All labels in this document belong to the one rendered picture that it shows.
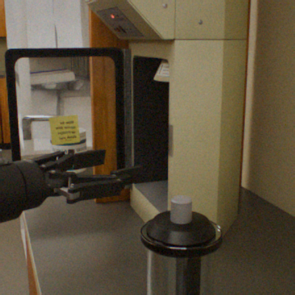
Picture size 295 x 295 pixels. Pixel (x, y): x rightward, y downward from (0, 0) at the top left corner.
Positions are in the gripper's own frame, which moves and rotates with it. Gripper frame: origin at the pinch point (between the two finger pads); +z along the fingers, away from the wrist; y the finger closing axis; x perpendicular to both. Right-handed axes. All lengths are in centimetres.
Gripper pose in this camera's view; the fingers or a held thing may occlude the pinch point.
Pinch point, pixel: (110, 166)
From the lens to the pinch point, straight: 80.5
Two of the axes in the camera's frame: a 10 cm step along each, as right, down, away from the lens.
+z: 6.6, -1.2, 7.4
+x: -1.5, 9.4, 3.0
